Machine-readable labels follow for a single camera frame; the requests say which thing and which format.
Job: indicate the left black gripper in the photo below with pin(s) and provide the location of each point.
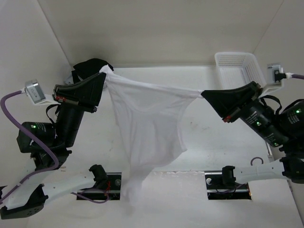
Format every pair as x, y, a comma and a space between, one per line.
87, 93

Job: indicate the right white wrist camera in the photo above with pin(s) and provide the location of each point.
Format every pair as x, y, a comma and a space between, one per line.
274, 78

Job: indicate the top black folded tank top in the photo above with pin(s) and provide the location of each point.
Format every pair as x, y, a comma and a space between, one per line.
90, 67

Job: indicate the white plastic basket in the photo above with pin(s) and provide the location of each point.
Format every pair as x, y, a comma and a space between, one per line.
237, 69

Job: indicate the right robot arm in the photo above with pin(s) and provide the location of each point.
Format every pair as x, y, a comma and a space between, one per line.
281, 128

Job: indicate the white tank top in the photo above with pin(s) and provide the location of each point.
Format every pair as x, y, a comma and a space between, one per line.
149, 119

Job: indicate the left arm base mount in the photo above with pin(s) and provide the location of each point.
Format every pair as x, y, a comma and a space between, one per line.
110, 190

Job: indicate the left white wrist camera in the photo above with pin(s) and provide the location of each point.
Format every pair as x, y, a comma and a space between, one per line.
35, 93

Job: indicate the grey folded tank top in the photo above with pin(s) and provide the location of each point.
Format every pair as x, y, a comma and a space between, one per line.
69, 80

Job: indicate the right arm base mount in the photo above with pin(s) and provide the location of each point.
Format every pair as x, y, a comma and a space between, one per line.
217, 190

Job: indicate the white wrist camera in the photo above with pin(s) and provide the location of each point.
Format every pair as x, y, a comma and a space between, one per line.
274, 78
35, 93

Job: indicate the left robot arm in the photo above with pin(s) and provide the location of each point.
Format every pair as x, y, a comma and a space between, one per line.
49, 145

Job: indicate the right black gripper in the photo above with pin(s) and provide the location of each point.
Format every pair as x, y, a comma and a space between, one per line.
229, 102

